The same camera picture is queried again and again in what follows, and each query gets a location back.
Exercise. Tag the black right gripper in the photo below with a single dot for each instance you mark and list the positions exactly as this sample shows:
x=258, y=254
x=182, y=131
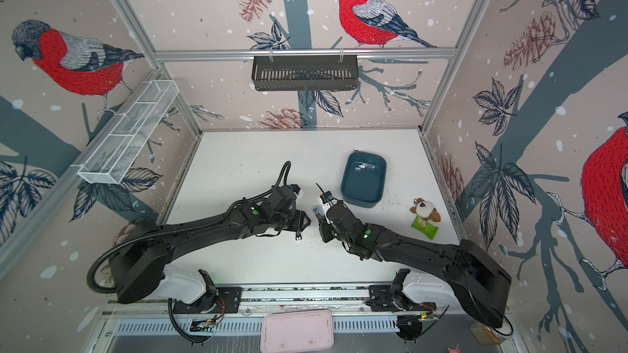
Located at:
x=326, y=233

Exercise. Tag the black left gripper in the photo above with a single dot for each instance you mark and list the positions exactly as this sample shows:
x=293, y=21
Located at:
x=301, y=221

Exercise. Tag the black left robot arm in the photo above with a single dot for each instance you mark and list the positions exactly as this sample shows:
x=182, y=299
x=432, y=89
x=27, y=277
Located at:
x=142, y=266

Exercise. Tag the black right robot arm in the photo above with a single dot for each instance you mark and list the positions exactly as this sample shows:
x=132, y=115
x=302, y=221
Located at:
x=478, y=282

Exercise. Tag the teal plastic tray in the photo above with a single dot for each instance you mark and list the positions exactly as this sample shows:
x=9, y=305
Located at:
x=363, y=188

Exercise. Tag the brown plush dog toy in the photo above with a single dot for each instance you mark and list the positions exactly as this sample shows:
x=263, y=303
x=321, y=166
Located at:
x=425, y=210

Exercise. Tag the green snack packet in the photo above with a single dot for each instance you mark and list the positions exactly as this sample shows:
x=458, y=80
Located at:
x=425, y=226

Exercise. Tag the pink plastic box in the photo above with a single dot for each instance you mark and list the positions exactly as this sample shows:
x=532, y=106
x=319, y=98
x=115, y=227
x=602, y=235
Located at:
x=299, y=331

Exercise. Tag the amber glass jar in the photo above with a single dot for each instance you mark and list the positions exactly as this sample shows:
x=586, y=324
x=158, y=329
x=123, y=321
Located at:
x=485, y=335

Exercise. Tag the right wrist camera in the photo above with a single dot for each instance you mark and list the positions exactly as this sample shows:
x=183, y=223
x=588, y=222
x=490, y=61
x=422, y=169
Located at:
x=326, y=198

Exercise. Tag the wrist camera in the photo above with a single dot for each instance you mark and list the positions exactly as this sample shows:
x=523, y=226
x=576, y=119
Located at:
x=295, y=188
x=326, y=198

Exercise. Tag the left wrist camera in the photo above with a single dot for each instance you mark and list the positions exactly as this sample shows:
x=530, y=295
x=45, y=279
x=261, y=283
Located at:
x=295, y=188

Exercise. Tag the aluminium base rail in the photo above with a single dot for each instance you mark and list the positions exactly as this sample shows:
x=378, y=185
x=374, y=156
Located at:
x=246, y=307

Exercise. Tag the white mesh wall shelf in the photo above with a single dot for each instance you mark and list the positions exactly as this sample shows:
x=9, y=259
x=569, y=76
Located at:
x=115, y=155

